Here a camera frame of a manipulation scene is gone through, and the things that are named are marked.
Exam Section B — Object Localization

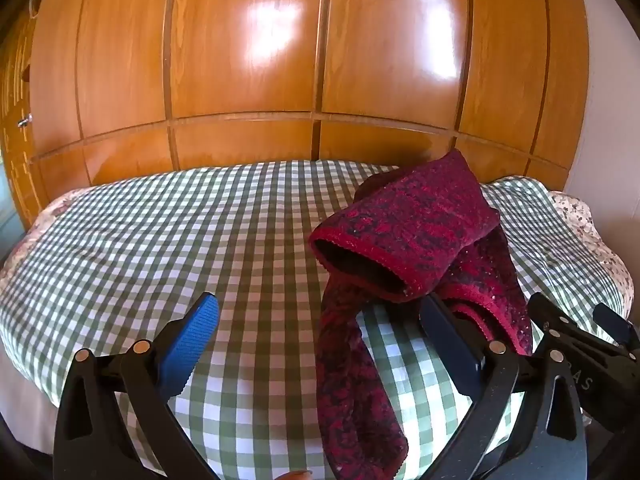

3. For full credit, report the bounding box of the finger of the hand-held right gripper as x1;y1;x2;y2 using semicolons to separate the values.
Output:
594;303;637;347
529;291;640;362

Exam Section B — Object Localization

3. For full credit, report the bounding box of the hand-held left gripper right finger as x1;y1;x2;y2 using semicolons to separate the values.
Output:
419;294;589;480

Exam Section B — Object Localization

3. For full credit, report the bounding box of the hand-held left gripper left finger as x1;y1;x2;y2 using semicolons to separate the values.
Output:
52;291;221;480

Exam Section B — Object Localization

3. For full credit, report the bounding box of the red patterned knit garment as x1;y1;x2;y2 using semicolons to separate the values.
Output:
309;150;533;480

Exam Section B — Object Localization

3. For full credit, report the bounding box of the floral bedspread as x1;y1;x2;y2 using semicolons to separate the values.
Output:
0;191;636;453

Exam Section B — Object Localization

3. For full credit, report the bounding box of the green checked bed sheet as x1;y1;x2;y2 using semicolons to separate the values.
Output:
0;159;633;480

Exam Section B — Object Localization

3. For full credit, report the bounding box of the wooden wardrobe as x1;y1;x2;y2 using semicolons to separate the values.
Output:
25;0;593;211

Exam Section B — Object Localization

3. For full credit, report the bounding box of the wooden door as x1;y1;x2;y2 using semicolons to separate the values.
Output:
0;10;37;221

